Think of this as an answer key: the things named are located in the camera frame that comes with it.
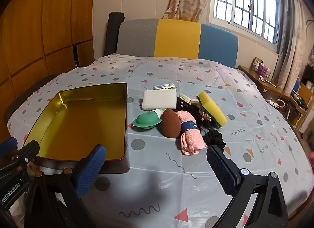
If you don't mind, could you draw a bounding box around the brown egg-shaped sponge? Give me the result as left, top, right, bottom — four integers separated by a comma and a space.
159, 108, 182, 138

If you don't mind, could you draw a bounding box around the purple box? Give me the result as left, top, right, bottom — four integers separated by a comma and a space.
259, 63, 271, 79

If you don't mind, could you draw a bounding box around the gold tin box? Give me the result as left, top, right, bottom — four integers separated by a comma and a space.
23, 82, 130, 168

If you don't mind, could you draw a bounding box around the black scrunchie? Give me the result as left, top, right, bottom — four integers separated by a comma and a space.
203, 130, 226, 152

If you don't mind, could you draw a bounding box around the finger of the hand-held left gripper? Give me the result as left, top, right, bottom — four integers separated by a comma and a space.
0, 137, 18, 159
0, 141, 40, 169

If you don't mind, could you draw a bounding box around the black hair wig doll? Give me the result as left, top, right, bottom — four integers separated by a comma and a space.
177, 97, 221, 131

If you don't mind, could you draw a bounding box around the green silicone bottle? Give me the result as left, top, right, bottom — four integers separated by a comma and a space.
132, 109, 165, 129

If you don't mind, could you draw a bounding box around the cream gauze cloth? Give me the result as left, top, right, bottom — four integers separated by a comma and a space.
179, 93, 200, 104

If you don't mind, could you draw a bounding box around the small blue white carton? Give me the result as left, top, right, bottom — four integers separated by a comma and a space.
153, 84, 177, 90

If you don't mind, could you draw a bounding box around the pink scrunchie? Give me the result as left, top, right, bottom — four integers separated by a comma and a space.
199, 109, 214, 122

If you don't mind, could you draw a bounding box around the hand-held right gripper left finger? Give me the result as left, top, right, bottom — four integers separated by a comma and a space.
25, 144, 107, 228

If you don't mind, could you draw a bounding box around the white sponge block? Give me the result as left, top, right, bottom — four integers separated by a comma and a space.
142, 89, 177, 111

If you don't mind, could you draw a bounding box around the black rolled mat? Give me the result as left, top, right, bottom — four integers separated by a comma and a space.
104, 11, 125, 57

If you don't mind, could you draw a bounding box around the yellow green scouring sponge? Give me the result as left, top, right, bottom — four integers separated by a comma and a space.
197, 91, 228, 128

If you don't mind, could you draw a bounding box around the wooden desk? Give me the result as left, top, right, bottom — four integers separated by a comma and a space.
238, 65, 307, 130

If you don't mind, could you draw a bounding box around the grey yellow blue headboard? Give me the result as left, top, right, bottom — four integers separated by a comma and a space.
116, 18, 239, 69

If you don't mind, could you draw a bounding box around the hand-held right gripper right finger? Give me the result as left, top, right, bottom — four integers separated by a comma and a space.
206, 145, 290, 228

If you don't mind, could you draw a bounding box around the patterned white bed sheet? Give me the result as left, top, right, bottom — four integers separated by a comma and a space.
7, 53, 309, 228

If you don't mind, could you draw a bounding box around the wooden wardrobe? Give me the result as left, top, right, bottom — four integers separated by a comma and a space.
0, 0, 97, 142

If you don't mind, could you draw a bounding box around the pink towel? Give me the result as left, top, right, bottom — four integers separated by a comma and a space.
176, 110, 207, 156

